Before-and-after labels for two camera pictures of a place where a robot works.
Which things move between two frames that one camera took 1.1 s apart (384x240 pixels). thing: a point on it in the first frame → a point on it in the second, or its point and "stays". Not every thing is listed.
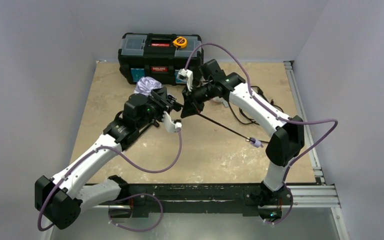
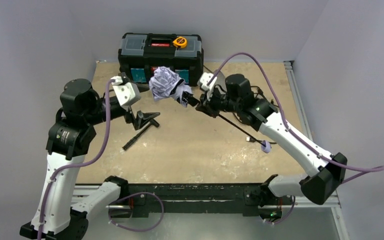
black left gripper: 160,100 → 138,120
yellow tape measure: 180,41 stays
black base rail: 138,197 stays
